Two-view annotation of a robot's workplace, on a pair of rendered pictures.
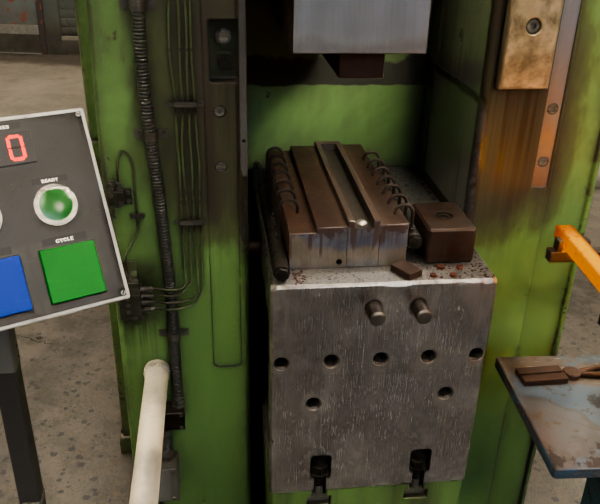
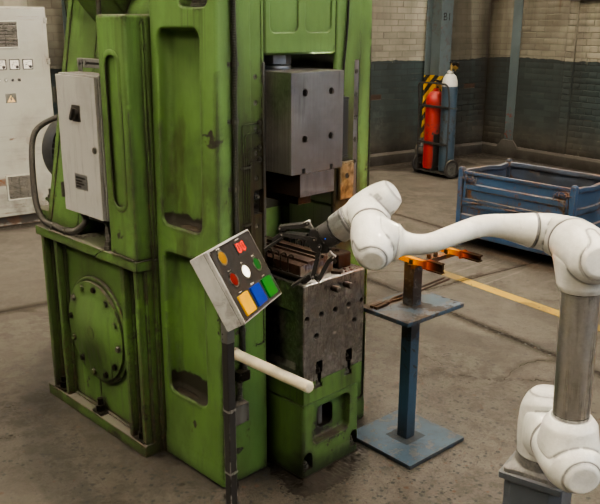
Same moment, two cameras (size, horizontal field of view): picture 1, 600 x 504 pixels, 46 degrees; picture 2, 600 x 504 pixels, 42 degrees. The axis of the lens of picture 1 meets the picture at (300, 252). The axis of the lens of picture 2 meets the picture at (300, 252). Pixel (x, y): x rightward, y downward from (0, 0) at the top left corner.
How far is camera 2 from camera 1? 238 cm
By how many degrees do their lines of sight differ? 36
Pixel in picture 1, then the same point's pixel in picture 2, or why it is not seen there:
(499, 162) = not seen: hidden behind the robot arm
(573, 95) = not seen: hidden behind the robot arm
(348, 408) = (326, 335)
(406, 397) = (343, 325)
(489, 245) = not seen: hidden behind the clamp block
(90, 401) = (94, 447)
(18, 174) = (246, 254)
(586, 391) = (395, 305)
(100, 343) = (58, 423)
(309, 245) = (305, 269)
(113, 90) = (224, 224)
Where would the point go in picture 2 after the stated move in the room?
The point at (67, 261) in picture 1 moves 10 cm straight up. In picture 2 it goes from (267, 282) to (267, 256)
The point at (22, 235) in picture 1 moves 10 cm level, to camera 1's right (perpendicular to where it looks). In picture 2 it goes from (255, 275) to (277, 270)
